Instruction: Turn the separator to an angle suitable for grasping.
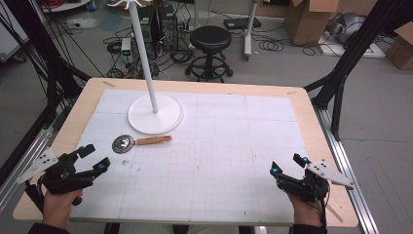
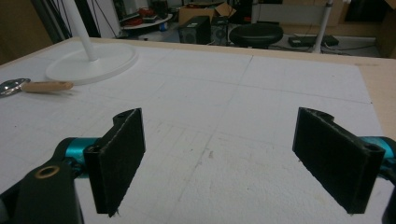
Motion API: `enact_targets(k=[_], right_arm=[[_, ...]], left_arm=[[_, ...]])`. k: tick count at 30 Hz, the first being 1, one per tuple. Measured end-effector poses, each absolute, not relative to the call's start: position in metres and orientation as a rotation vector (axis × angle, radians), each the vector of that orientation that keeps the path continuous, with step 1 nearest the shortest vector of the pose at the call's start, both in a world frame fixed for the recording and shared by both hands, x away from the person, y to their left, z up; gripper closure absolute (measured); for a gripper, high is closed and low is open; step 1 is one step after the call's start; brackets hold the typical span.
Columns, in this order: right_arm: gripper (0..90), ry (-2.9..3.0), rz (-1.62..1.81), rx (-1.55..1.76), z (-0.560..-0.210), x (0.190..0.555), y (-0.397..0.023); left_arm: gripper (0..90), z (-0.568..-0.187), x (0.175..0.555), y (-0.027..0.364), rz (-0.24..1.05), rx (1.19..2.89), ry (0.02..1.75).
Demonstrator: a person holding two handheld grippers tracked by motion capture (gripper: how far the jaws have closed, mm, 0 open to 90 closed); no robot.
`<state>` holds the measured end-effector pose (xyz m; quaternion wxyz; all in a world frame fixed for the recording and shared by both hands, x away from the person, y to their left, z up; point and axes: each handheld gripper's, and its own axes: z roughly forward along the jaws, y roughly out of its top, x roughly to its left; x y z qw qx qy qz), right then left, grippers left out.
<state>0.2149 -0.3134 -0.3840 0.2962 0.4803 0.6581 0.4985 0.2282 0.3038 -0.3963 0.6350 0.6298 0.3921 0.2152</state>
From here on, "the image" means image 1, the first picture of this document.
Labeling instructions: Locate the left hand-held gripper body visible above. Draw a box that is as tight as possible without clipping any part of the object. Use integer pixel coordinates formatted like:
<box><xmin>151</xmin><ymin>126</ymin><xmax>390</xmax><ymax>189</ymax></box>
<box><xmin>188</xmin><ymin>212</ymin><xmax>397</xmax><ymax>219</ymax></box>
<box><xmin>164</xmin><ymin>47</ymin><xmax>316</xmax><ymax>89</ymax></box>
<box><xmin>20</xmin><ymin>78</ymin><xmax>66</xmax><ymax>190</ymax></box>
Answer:
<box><xmin>18</xmin><ymin>147</ymin><xmax>99</xmax><ymax>196</ymax></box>

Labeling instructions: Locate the white rolling stand leg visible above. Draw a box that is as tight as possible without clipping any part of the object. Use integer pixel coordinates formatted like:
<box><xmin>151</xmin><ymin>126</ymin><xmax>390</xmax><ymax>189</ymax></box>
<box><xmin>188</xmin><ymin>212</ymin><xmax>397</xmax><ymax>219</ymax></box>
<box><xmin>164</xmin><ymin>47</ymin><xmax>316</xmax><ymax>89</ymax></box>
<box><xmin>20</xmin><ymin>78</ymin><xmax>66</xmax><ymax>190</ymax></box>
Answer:
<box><xmin>243</xmin><ymin>0</ymin><xmax>258</xmax><ymax>61</ymax></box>

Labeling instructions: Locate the large open cardboard box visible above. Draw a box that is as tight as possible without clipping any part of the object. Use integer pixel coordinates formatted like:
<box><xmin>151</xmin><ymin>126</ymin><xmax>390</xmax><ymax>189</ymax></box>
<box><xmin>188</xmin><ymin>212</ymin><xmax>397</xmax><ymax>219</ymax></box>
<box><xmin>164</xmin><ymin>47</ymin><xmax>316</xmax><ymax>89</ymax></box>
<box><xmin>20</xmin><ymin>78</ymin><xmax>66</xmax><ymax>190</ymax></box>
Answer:
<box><xmin>284</xmin><ymin>0</ymin><xmax>341</xmax><ymax>46</ymax></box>

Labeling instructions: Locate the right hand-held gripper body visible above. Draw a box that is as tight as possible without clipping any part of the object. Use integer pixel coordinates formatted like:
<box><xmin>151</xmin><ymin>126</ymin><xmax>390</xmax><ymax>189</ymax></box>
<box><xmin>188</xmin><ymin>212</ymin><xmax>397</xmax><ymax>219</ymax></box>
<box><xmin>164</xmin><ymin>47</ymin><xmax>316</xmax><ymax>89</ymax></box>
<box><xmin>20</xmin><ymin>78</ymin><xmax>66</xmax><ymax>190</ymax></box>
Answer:
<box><xmin>276</xmin><ymin>158</ymin><xmax>355</xmax><ymax>203</ymax></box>

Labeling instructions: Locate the white grid mat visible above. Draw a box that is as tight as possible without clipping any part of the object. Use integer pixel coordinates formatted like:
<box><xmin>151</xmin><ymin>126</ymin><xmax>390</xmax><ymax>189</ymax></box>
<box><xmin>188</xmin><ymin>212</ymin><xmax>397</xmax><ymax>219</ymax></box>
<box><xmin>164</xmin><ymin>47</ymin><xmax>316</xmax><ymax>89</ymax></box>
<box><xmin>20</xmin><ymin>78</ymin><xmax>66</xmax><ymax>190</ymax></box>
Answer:
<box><xmin>70</xmin><ymin>89</ymin><xmax>309</xmax><ymax>226</ymax></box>

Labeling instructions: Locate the white flat board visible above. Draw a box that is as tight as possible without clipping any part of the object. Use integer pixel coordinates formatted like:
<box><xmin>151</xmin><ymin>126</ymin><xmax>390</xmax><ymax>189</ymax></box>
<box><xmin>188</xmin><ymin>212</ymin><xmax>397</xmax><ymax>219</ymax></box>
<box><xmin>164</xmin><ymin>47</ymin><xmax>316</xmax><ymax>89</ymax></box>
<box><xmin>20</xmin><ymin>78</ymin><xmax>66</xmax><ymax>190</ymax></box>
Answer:
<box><xmin>318</xmin><ymin>31</ymin><xmax>387</xmax><ymax>59</ymax></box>

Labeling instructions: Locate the black computer tower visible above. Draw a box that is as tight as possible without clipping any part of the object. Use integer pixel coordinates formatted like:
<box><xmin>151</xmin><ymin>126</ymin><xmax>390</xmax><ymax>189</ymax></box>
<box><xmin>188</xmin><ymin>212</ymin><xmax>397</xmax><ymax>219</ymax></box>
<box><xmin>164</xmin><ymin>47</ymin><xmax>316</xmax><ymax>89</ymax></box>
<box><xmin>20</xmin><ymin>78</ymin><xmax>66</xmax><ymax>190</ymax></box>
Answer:
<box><xmin>137</xmin><ymin>4</ymin><xmax>179</xmax><ymax>53</ymax></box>

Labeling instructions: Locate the small cardboard box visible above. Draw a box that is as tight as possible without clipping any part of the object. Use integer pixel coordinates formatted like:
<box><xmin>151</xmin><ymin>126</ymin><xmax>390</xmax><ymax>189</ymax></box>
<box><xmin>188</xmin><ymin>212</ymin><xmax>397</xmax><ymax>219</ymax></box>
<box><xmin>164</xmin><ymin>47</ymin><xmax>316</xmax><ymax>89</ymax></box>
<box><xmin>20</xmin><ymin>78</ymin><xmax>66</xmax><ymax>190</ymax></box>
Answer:
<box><xmin>385</xmin><ymin>21</ymin><xmax>413</xmax><ymax>71</ymax></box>

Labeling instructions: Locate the person's left hand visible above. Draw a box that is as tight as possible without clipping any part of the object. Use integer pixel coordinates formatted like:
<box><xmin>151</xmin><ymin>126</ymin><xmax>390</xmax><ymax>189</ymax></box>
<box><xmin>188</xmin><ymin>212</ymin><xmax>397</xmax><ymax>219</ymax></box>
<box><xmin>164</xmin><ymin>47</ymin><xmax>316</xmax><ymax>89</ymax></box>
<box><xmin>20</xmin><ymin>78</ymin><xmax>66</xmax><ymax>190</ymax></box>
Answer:
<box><xmin>41</xmin><ymin>189</ymin><xmax>84</xmax><ymax>230</ymax></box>

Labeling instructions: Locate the black wrist strap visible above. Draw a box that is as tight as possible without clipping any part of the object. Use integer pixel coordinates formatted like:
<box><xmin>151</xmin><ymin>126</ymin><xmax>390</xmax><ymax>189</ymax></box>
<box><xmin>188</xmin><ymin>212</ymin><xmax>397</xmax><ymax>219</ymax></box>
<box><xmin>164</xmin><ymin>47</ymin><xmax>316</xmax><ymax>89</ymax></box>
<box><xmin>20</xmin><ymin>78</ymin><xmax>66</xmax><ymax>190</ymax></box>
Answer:
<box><xmin>24</xmin><ymin>180</ymin><xmax>46</xmax><ymax>215</ymax></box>

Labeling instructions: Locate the aluminium rail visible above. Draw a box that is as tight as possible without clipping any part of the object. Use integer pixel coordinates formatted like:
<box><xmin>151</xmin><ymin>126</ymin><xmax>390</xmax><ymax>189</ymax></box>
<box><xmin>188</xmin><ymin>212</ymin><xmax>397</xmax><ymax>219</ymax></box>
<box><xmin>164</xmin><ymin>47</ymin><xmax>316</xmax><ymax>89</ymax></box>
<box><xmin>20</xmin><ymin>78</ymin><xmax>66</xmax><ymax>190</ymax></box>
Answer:
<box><xmin>314</xmin><ymin>106</ymin><xmax>380</xmax><ymax>234</ymax></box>
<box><xmin>0</xmin><ymin>127</ymin><xmax>56</xmax><ymax>214</ymax></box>

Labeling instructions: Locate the black flat device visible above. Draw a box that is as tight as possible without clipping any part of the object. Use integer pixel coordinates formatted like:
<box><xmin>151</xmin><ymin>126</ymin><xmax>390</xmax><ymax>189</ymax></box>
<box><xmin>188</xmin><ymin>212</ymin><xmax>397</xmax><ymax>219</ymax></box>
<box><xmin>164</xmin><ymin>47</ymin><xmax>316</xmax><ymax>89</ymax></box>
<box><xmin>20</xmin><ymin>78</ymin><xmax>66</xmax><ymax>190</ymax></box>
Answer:
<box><xmin>223</xmin><ymin>16</ymin><xmax>263</xmax><ymax>31</ymax></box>

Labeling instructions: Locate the white stand with round base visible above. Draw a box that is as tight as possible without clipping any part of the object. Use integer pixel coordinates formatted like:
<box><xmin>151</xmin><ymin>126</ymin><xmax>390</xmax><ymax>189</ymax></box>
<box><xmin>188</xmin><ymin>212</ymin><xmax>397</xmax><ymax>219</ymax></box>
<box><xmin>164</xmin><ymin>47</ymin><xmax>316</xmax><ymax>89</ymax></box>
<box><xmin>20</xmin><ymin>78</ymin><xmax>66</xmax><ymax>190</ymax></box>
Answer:
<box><xmin>106</xmin><ymin>0</ymin><xmax>185</xmax><ymax>136</ymax></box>

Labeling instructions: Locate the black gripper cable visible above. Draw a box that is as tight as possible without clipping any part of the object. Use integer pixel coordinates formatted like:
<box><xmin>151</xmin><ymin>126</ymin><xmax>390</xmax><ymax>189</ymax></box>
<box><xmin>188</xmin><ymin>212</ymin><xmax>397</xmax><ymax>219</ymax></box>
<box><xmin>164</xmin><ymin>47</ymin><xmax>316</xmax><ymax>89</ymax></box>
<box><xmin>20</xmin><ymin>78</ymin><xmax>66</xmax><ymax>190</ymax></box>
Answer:
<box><xmin>319</xmin><ymin>183</ymin><xmax>331</xmax><ymax>234</ymax></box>

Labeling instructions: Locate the black metal frame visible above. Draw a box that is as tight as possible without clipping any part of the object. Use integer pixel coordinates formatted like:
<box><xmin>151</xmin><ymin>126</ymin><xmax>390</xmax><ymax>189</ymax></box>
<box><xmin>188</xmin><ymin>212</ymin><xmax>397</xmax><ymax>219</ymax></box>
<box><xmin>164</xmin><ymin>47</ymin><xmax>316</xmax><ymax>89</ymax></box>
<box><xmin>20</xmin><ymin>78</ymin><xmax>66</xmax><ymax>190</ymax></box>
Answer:
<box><xmin>304</xmin><ymin>0</ymin><xmax>413</xmax><ymax>141</ymax></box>
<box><xmin>0</xmin><ymin>0</ymin><xmax>93</xmax><ymax>132</ymax></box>

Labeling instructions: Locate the metal ladle with wooden handle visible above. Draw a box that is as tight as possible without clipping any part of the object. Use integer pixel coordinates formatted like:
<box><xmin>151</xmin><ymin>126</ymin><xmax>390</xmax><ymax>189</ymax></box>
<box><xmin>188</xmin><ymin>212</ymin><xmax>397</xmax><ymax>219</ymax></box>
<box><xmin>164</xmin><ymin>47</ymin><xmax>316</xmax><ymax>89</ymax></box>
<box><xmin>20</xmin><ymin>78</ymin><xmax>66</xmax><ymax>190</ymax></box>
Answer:
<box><xmin>111</xmin><ymin>134</ymin><xmax>172</xmax><ymax>155</ymax></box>

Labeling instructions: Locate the coiled black cable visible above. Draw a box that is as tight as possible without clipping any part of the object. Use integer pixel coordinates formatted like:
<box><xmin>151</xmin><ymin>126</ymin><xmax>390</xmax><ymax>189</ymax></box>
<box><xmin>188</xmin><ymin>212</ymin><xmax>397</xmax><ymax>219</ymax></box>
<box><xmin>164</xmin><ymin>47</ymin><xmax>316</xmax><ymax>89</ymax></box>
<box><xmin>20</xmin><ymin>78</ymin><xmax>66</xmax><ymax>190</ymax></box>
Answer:
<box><xmin>258</xmin><ymin>38</ymin><xmax>284</xmax><ymax>53</ymax></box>

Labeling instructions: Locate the small grey box, green light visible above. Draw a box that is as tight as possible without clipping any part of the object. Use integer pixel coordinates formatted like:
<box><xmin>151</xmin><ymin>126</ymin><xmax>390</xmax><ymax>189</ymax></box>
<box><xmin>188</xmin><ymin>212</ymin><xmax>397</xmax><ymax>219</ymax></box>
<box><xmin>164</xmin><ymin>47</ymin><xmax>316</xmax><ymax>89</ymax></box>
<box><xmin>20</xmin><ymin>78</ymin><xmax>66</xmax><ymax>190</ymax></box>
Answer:
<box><xmin>120</xmin><ymin>37</ymin><xmax>133</xmax><ymax>64</ymax></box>

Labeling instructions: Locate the silver round appliance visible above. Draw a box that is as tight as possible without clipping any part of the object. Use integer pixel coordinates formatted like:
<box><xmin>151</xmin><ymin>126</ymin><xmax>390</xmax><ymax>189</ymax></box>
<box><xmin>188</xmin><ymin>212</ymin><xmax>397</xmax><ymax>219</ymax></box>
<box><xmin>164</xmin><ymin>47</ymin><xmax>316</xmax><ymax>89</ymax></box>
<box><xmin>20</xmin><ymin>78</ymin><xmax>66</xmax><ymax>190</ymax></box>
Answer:
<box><xmin>326</xmin><ymin>12</ymin><xmax>367</xmax><ymax>45</ymax></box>

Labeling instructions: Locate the black round stool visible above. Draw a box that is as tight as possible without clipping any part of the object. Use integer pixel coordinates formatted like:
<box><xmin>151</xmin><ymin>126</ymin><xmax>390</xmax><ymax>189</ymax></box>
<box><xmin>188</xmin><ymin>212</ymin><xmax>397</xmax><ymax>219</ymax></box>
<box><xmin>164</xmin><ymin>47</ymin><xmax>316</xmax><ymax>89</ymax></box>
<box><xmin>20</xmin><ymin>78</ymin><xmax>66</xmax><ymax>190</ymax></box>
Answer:
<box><xmin>184</xmin><ymin>25</ymin><xmax>235</xmax><ymax>84</ymax></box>

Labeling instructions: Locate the person's right hand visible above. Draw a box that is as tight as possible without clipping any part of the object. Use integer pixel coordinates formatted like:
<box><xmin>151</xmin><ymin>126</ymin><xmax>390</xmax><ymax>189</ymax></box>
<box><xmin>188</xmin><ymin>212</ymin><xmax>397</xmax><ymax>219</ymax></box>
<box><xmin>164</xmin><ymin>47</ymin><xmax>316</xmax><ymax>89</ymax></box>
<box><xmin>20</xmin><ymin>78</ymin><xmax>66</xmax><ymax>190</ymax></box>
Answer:
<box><xmin>287</xmin><ymin>193</ymin><xmax>325</xmax><ymax>228</ymax></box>

